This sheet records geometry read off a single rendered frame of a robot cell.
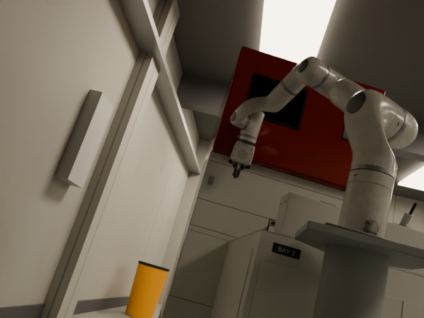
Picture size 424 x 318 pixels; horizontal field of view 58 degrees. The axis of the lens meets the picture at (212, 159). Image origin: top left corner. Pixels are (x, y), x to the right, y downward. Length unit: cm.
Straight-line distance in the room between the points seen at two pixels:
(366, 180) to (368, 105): 21
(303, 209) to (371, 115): 37
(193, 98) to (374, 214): 430
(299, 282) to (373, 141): 47
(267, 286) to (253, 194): 75
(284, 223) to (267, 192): 67
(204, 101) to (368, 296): 435
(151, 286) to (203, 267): 293
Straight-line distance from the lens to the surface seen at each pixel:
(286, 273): 124
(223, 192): 186
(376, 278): 105
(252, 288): 121
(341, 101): 134
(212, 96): 518
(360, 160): 113
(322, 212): 130
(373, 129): 113
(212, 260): 182
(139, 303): 475
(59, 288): 334
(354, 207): 108
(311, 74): 146
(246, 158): 178
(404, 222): 178
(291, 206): 126
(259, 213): 188
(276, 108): 173
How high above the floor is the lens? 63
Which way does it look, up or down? 17 degrees up
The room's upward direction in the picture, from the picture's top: 16 degrees clockwise
